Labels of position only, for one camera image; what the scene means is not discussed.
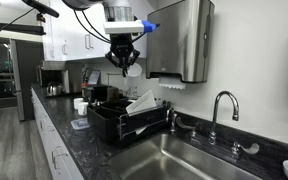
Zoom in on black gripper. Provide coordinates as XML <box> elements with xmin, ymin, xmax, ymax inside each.
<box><xmin>104</xmin><ymin>32</ymin><xmax>141</xmax><ymax>78</ymax></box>

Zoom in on white plastic cup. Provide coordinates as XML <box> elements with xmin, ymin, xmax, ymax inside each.
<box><xmin>123</xmin><ymin>63</ymin><xmax>144</xmax><ymax>90</ymax></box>

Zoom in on stainless steel sink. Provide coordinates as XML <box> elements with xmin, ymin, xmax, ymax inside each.
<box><xmin>107</xmin><ymin>133</ymin><xmax>263</xmax><ymax>180</ymax></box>

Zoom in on small framed tablet screen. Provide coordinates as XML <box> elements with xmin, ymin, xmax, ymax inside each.
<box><xmin>85</xmin><ymin>68</ymin><xmax>102</xmax><ymax>86</ymax></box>

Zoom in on black coffee machine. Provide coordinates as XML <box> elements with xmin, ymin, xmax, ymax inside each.
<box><xmin>83</xmin><ymin>84</ymin><xmax>109</xmax><ymax>103</ymax></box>

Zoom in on translucent plastic food container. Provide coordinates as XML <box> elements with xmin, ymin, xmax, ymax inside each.
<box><xmin>125</xmin><ymin>89</ymin><xmax>158</xmax><ymax>117</ymax></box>

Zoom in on white paper towel sheet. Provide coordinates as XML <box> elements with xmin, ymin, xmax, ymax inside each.
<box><xmin>158</xmin><ymin>75</ymin><xmax>187</xmax><ymax>90</ymax></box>

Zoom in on stainless paper towel dispenser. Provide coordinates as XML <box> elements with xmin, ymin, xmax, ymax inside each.
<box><xmin>145</xmin><ymin>0</ymin><xmax>216</xmax><ymax>84</ymax></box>

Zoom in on white ceramic mug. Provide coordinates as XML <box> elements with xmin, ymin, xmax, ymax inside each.
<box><xmin>73</xmin><ymin>97</ymin><xmax>84</xmax><ymax>110</ymax></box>
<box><xmin>77</xmin><ymin>101</ymin><xmax>89</xmax><ymax>117</ymax></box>

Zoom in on black dish rack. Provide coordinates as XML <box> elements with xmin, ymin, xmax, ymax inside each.
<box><xmin>86</xmin><ymin>98</ymin><xmax>172</xmax><ymax>146</ymax></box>

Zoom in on stainless countertop appliance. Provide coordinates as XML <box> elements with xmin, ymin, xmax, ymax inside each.
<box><xmin>37</xmin><ymin>59</ymin><xmax>72</xmax><ymax>98</ymax></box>

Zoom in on steel kettle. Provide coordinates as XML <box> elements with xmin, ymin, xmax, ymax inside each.
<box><xmin>46</xmin><ymin>82</ymin><xmax>64</xmax><ymax>98</ymax></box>

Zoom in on clear plastic lid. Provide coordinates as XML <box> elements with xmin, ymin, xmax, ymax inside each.
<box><xmin>70</xmin><ymin>118</ymin><xmax>91</xmax><ymax>131</ymax></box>

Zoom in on stainless refrigerator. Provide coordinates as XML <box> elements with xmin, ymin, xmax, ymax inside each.
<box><xmin>8</xmin><ymin>38</ymin><xmax>45</xmax><ymax>122</ymax></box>

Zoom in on chrome gooseneck faucet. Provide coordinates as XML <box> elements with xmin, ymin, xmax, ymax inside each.
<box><xmin>207</xmin><ymin>90</ymin><xmax>241</xmax><ymax>146</ymax></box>

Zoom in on white base cabinets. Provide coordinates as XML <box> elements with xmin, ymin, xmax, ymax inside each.
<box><xmin>30</xmin><ymin>88</ymin><xmax>85</xmax><ymax>180</ymax></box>

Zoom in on grey wire cup holder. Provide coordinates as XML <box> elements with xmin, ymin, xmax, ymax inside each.
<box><xmin>105</xmin><ymin>72</ymin><xmax>123</xmax><ymax>101</ymax></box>

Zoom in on white wrist camera blue mount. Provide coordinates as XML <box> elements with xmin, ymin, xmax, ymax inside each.
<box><xmin>103</xmin><ymin>19</ymin><xmax>159</xmax><ymax>35</ymax></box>

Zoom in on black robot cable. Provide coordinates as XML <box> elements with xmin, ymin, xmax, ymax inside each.
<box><xmin>72</xmin><ymin>9</ymin><xmax>112</xmax><ymax>45</ymax></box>

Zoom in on white wall cabinets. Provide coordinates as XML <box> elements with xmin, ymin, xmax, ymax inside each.
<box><xmin>42</xmin><ymin>0</ymin><xmax>148</xmax><ymax>63</ymax></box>

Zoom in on chrome faucet lever handle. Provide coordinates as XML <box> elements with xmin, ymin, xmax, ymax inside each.
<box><xmin>175</xmin><ymin>116</ymin><xmax>198</xmax><ymax>138</ymax></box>
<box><xmin>231</xmin><ymin>141</ymin><xmax>261</xmax><ymax>159</ymax></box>

